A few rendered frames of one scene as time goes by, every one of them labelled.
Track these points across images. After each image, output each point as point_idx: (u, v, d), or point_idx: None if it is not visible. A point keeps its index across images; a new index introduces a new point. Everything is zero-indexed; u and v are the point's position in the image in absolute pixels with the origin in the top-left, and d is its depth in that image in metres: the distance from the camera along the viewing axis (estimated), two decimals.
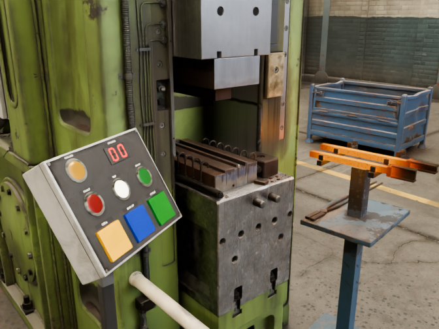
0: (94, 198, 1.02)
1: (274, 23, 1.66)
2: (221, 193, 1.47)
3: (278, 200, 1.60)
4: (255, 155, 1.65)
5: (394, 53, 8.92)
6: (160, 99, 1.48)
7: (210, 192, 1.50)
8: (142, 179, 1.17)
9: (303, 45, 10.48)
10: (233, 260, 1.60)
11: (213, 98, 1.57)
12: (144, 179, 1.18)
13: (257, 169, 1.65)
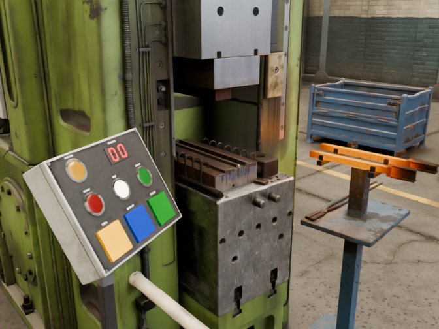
0: (94, 198, 1.02)
1: (274, 23, 1.66)
2: (221, 193, 1.47)
3: (278, 200, 1.60)
4: (255, 155, 1.65)
5: (394, 53, 8.92)
6: (160, 99, 1.48)
7: (210, 192, 1.50)
8: (142, 179, 1.17)
9: (303, 45, 10.48)
10: (233, 260, 1.60)
11: (213, 98, 1.57)
12: (144, 179, 1.18)
13: (257, 169, 1.65)
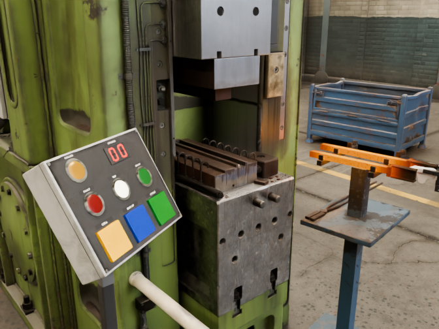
0: (94, 198, 1.02)
1: (274, 23, 1.66)
2: (221, 193, 1.47)
3: (278, 200, 1.60)
4: (255, 155, 1.65)
5: (394, 53, 8.92)
6: (160, 99, 1.48)
7: (210, 192, 1.50)
8: (142, 179, 1.17)
9: (303, 45, 10.48)
10: (233, 260, 1.60)
11: (213, 98, 1.57)
12: (144, 179, 1.18)
13: (257, 169, 1.65)
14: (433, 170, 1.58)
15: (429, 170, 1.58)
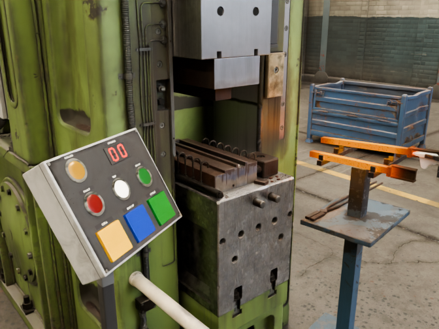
0: (94, 198, 1.02)
1: (274, 23, 1.66)
2: (221, 193, 1.47)
3: (278, 200, 1.60)
4: (255, 155, 1.65)
5: (394, 53, 8.92)
6: (160, 99, 1.48)
7: (210, 192, 1.50)
8: (142, 179, 1.17)
9: (303, 45, 10.48)
10: (233, 260, 1.60)
11: (213, 98, 1.57)
12: (144, 179, 1.18)
13: (257, 169, 1.65)
14: (434, 155, 1.57)
15: (430, 155, 1.58)
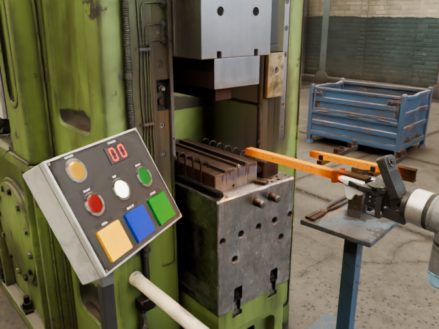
0: (94, 198, 1.02)
1: (274, 23, 1.66)
2: (221, 193, 1.47)
3: (278, 200, 1.60)
4: None
5: (394, 53, 8.92)
6: (160, 99, 1.48)
7: (210, 192, 1.50)
8: (142, 179, 1.17)
9: (303, 45, 10.48)
10: (233, 260, 1.60)
11: (213, 98, 1.57)
12: (144, 179, 1.18)
13: (257, 169, 1.65)
14: (358, 183, 1.18)
15: (355, 182, 1.19)
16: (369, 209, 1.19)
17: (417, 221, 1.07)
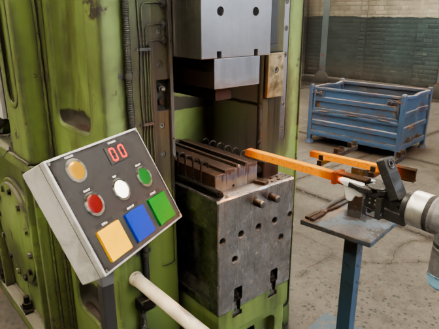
0: (94, 198, 1.02)
1: (274, 23, 1.66)
2: (221, 193, 1.47)
3: (278, 200, 1.60)
4: None
5: (394, 53, 8.92)
6: (160, 99, 1.48)
7: (210, 192, 1.50)
8: (142, 179, 1.17)
9: (303, 45, 10.48)
10: (233, 260, 1.60)
11: (213, 98, 1.57)
12: (144, 179, 1.18)
13: (257, 169, 1.65)
14: (358, 185, 1.18)
15: (355, 183, 1.19)
16: (369, 211, 1.19)
17: (417, 223, 1.07)
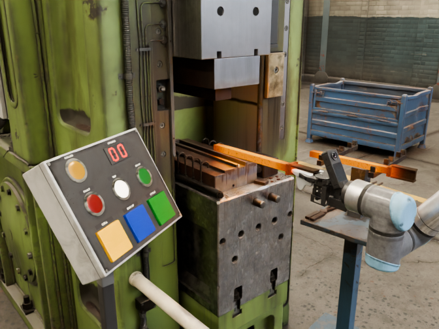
0: (94, 198, 1.02)
1: (274, 23, 1.66)
2: (221, 193, 1.47)
3: (278, 200, 1.60)
4: None
5: (394, 53, 8.92)
6: (160, 99, 1.48)
7: (210, 192, 1.50)
8: (142, 179, 1.17)
9: (303, 45, 10.48)
10: (233, 260, 1.60)
11: (213, 98, 1.57)
12: (144, 179, 1.18)
13: (257, 169, 1.65)
14: (307, 175, 1.31)
15: (304, 174, 1.32)
16: (317, 198, 1.32)
17: (354, 208, 1.20)
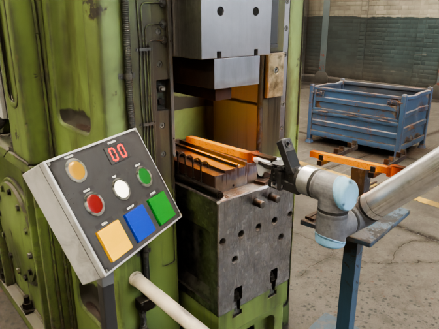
0: (94, 198, 1.02)
1: (274, 23, 1.66)
2: (221, 193, 1.47)
3: (278, 200, 1.60)
4: None
5: (394, 53, 8.92)
6: (160, 99, 1.48)
7: (210, 192, 1.50)
8: (142, 179, 1.17)
9: (303, 45, 10.48)
10: (233, 260, 1.60)
11: (213, 98, 1.57)
12: (144, 179, 1.18)
13: (257, 169, 1.65)
14: (265, 162, 1.44)
15: (262, 161, 1.45)
16: (274, 183, 1.44)
17: (304, 190, 1.33)
